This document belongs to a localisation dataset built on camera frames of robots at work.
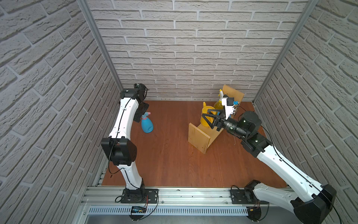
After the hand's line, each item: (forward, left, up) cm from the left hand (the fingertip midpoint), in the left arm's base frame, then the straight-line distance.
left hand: (141, 109), depth 82 cm
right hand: (-16, -33, +15) cm, 40 cm away
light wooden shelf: (-17, -35, -3) cm, 39 cm away
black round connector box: (-50, -62, -22) cm, 83 cm away
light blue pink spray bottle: (+1, 0, -17) cm, 17 cm away
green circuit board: (-48, -2, -26) cm, 55 cm away
